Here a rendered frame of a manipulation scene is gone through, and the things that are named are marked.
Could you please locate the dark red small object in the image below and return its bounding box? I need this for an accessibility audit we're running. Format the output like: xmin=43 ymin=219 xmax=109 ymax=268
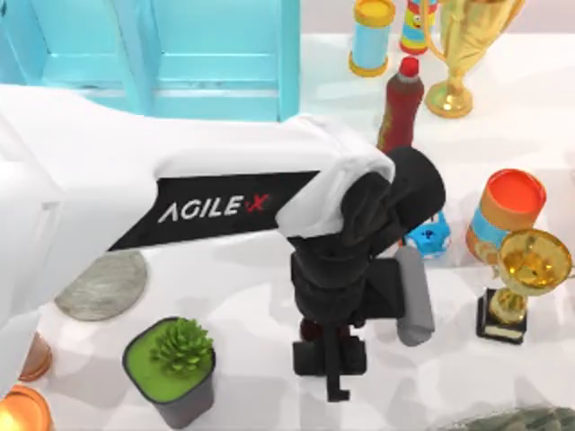
xmin=300 ymin=318 xmax=322 ymax=343

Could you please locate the blue toy car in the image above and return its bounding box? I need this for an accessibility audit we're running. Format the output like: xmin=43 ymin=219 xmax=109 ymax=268
xmin=401 ymin=210 xmax=453 ymax=262

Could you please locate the green plant in dark pot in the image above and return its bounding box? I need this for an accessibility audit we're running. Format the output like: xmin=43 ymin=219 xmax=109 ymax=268
xmin=121 ymin=316 xmax=217 ymax=430

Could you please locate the orange and blue can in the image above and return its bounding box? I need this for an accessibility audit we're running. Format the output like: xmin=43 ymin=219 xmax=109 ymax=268
xmin=464 ymin=169 xmax=548 ymax=267

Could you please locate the dark green round mat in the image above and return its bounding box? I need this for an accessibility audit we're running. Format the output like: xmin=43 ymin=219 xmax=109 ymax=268
xmin=442 ymin=405 xmax=575 ymax=431

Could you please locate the dark red sauce bottle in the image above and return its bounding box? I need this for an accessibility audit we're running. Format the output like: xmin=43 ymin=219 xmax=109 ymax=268
xmin=376 ymin=57 xmax=426 ymax=154

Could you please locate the gold trophy with black base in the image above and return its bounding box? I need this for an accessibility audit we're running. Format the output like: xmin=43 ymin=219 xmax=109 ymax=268
xmin=475 ymin=228 xmax=575 ymax=347

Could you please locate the grey round coaster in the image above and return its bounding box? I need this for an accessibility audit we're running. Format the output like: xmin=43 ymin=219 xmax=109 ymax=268
xmin=54 ymin=250 xmax=149 ymax=322

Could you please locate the blue and yellow can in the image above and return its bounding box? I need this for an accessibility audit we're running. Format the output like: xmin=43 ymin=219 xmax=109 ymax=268
xmin=348 ymin=0 xmax=397 ymax=78

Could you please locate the light blue rack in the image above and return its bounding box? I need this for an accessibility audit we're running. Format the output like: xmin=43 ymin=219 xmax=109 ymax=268
xmin=0 ymin=0 xmax=301 ymax=123

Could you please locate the colourful cartoon bottle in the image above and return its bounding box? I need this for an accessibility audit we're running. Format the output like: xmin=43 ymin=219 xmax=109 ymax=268
xmin=398 ymin=0 xmax=440 ymax=56

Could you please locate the large gold trophy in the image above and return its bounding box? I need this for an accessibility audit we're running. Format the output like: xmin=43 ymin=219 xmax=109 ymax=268
xmin=424 ymin=0 xmax=527 ymax=119

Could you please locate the orange round cup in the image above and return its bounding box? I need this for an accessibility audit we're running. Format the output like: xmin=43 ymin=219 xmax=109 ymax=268
xmin=0 ymin=384 xmax=56 ymax=431

